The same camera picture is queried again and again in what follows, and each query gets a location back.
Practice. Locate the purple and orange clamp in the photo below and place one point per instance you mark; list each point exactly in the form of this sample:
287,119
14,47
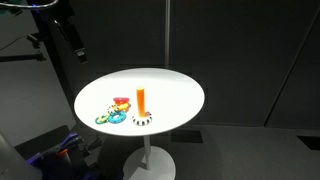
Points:
61,162

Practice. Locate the white round pedestal table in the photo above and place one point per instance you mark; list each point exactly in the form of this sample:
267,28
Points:
108,103

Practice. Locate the orange peg ring holder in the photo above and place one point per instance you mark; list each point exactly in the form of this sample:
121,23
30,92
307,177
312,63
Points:
141,117

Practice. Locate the vertical grey wall pole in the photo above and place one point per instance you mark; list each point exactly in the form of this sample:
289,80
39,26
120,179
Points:
167,34

